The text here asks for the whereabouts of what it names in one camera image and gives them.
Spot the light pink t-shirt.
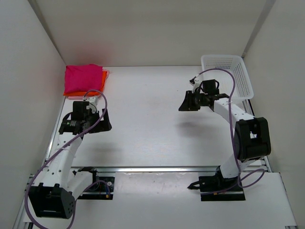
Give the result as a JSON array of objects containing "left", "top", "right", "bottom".
[{"left": 66, "top": 69, "right": 112, "bottom": 101}]

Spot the orange t-shirt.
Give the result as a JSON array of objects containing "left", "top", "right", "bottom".
[{"left": 63, "top": 70, "right": 110, "bottom": 97}]

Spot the magenta t-shirt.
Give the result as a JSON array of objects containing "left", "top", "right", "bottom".
[{"left": 64, "top": 64, "right": 103, "bottom": 94}]

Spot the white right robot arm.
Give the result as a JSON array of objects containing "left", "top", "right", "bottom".
[{"left": 178, "top": 79, "right": 271, "bottom": 184}]

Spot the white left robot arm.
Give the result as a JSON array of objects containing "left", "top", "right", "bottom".
[{"left": 25, "top": 97, "right": 112, "bottom": 219}]

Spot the white perforated plastic basket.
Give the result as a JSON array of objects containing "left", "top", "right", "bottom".
[{"left": 199, "top": 54, "right": 254, "bottom": 104}]

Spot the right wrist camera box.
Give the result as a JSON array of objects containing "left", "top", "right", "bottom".
[{"left": 189, "top": 75, "right": 203, "bottom": 93}]

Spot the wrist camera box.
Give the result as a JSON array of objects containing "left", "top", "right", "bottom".
[
  {"left": 83, "top": 96, "right": 99, "bottom": 106},
  {"left": 189, "top": 75, "right": 203, "bottom": 93}
]

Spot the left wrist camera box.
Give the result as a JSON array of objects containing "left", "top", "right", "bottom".
[{"left": 83, "top": 96, "right": 99, "bottom": 106}]

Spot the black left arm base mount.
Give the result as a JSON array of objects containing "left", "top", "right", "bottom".
[{"left": 72, "top": 167, "right": 115, "bottom": 200}]

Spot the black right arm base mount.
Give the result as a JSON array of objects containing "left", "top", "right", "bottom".
[{"left": 187, "top": 171, "right": 246, "bottom": 202}]

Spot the aluminium table edge rail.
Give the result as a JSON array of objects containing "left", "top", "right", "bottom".
[{"left": 71, "top": 164, "right": 265, "bottom": 173}]

